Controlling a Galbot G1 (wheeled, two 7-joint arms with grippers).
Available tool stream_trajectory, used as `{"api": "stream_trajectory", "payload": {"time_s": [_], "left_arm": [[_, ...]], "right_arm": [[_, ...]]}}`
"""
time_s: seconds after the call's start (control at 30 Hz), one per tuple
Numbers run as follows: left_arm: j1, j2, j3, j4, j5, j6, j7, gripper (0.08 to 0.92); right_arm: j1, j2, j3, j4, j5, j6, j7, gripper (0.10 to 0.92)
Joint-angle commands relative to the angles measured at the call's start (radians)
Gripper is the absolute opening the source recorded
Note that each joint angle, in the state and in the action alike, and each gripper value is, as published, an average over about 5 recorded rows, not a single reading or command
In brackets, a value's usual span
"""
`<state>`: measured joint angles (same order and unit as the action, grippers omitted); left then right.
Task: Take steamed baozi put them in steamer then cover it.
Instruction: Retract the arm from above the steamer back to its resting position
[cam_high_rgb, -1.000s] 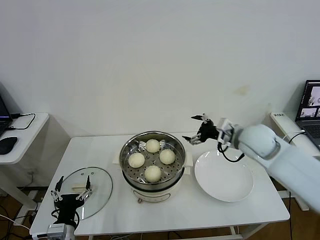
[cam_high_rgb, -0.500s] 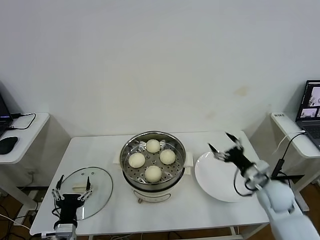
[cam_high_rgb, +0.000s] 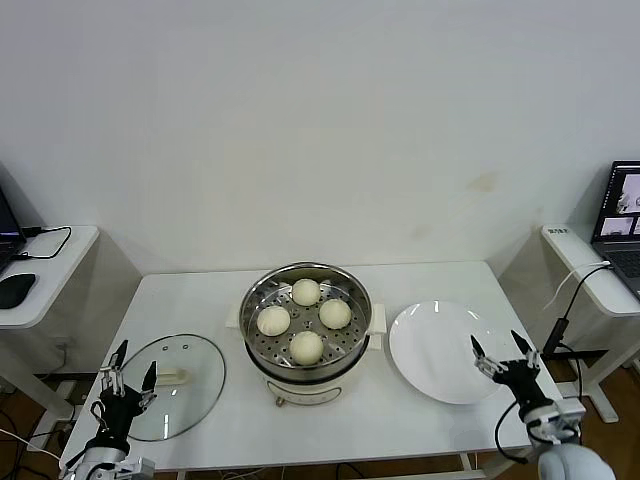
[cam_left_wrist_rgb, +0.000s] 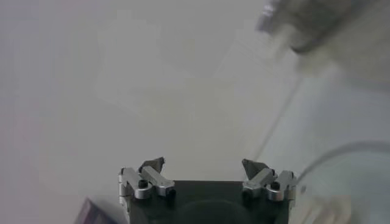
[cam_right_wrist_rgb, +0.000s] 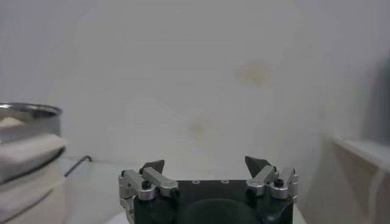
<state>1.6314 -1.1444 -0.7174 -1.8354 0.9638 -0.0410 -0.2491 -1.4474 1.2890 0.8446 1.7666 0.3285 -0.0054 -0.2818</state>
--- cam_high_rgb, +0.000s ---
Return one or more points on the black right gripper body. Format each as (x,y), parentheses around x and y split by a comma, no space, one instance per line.
(522,382)

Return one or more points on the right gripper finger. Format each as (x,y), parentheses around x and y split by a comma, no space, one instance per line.
(487,365)
(530,360)

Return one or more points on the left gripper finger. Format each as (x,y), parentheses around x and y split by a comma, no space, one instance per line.
(148,385)
(115,377)

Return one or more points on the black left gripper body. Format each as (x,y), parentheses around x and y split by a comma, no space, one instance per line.
(117,415)

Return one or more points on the white steamed baozi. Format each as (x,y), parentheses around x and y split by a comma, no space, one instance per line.
(306,347)
(306,291)
(334,313)
(273,320)

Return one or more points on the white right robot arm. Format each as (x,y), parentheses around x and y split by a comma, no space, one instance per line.
(575,460)

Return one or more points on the perforated steel steamer basket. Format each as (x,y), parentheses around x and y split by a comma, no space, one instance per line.
(352,292)

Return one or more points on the white round plate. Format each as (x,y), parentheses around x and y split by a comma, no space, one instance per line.
(430,350)

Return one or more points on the white side desk with label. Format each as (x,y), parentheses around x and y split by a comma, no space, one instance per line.
(575,260)

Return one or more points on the white side desk with mouse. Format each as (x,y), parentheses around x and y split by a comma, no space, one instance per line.
(60,280)

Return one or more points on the black computer mouse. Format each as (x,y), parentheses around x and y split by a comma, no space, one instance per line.
(15,289)

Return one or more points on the white electric cooker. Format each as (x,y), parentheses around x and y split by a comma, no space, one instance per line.
(310,390)

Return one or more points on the grey laptop with lit screen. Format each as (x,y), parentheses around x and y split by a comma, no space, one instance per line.
(620,200)

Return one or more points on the black laptop with dark screen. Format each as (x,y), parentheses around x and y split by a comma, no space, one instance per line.
(7,220)

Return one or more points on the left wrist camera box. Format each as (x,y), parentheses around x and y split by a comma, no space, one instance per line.
(137,469)

